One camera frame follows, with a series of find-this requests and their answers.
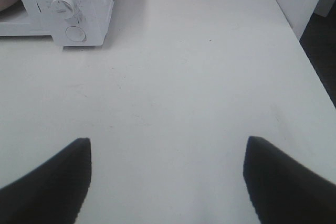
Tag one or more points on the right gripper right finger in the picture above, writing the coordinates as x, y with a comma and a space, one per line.
282, 190

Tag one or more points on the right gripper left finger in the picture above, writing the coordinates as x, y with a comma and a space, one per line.
54, 191

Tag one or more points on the round door release button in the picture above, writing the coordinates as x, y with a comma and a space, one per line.
75, 34

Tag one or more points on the pink round plate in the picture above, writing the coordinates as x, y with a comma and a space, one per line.
5, 4

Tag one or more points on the white microwave oven body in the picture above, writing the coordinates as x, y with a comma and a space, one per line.
35, 18

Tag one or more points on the lower white timer knob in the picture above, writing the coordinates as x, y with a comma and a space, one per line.
64, 9

